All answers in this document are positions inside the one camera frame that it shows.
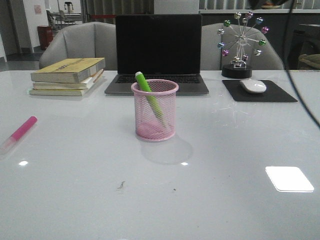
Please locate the green highlighter pen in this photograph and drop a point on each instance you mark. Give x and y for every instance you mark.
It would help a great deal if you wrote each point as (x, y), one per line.
(144, 86)

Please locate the pink highlighter pen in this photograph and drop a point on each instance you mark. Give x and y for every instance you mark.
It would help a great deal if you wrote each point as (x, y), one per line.
(11, 141)

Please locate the pink mesh pen holder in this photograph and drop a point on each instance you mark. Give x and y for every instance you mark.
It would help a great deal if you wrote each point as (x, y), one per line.
(147, 126)

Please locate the grey laptop computer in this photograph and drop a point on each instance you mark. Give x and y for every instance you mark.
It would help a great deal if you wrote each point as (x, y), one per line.
(161, 46)

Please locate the middle white book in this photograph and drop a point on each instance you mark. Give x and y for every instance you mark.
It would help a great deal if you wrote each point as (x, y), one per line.
(84, 85)

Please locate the right grey chair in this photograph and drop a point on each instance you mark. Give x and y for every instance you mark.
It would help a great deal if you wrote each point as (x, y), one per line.
(260, 58)

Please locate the grey chair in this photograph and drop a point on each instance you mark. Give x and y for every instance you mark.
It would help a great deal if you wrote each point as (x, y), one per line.
(260, 58)
(86, 40)

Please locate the white computer mouse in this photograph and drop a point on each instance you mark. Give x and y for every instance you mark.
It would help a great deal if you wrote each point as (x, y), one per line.
(253, 86)

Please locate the left grey chair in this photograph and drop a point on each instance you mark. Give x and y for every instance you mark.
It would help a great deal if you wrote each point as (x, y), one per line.
(86, 40)

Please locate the yellow top book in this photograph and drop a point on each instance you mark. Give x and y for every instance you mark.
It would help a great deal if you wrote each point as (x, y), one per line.
(70, 70)

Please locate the ferris wheel desk toy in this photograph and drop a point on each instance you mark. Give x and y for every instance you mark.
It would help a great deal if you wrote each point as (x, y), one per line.
(238, 67)

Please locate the black mouse pad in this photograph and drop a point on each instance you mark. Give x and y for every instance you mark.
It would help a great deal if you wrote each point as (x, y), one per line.
(273, 93)

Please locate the bottom book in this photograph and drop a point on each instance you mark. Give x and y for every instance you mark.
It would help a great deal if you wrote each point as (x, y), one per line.
(61, 92)

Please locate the red trash bin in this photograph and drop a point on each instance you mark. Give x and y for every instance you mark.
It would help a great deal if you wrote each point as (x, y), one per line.
(45, 35)

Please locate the beige cushion seat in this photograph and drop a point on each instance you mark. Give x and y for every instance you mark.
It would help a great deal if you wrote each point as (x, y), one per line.
(311, 61)

